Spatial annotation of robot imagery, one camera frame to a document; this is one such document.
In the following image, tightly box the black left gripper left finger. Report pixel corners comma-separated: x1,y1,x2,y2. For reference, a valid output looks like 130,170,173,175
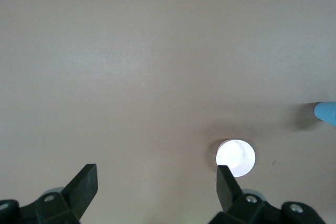
0,164,99,224

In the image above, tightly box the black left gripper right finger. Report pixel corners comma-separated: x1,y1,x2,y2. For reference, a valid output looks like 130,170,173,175
207,165,327,224

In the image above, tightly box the blue ribbed plastic cup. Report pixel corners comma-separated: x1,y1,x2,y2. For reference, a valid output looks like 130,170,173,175
314,101,336,127

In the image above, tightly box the pink bowl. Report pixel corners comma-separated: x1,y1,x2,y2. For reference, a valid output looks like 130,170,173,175
215,138,256,178

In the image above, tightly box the brown table cover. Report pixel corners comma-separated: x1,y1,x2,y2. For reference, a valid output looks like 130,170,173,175
0,0,336,224

